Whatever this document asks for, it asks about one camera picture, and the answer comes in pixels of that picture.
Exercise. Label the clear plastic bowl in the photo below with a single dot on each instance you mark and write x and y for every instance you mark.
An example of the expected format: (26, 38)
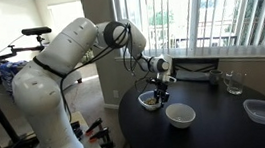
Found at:
(146, 105)

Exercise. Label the clear drinking glass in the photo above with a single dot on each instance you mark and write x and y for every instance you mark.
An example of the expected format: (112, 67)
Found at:
(234, 83)

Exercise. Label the yellow green food pieces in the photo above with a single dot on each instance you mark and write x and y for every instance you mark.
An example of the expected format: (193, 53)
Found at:
(149, 101)

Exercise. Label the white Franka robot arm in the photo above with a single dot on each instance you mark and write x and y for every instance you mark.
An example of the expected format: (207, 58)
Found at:
(41, 94)

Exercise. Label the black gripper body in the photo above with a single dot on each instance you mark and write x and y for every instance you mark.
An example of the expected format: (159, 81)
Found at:
(160, 87)

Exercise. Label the black wooden chair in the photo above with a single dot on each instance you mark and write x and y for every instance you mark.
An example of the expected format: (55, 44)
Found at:
(198, 61)

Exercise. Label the white vertical window blinds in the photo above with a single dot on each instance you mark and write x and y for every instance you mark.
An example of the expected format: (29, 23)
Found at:
(219, 13)

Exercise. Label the dark grey mug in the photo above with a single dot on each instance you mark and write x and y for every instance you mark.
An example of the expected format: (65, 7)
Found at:
(215, 77)

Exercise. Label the blue fabric pile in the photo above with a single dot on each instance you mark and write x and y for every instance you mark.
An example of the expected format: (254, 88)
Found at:
(10, 73)

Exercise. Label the white wall outlet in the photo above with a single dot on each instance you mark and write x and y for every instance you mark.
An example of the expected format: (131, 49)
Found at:
(116, 94)

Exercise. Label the white ceramic bowl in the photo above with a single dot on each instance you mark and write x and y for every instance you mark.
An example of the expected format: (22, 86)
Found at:
(180, 116)

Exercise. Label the grey folded cloth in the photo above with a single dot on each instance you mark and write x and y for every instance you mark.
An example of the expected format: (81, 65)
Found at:
(191, 76)

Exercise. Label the black stereo camera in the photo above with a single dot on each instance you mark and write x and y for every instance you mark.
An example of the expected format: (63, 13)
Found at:
(36, 31)

